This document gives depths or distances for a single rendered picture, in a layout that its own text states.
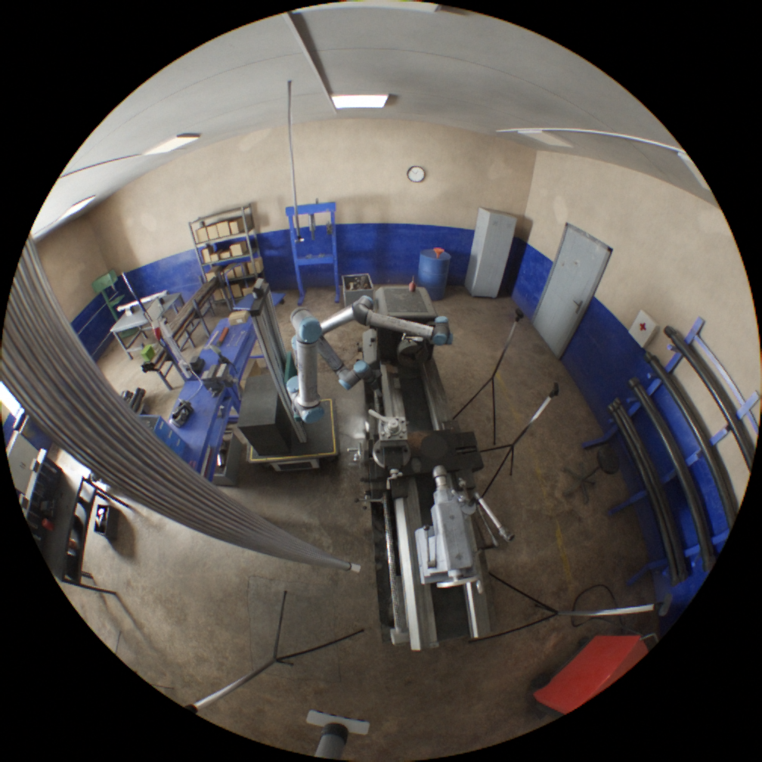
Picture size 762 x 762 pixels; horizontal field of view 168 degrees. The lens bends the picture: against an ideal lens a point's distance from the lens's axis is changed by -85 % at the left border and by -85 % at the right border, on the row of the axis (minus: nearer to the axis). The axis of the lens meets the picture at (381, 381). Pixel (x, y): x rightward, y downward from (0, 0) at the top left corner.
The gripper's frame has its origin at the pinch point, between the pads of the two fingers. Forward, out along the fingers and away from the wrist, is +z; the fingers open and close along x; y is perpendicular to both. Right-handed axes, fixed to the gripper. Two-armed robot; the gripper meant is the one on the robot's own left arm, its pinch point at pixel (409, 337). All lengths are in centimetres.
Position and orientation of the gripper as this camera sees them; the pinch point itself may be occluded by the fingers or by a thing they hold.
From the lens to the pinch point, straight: 200.9
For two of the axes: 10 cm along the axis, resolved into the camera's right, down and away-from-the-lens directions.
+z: -8.6, -1.0, 4.9
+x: 3.9, -7.7, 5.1
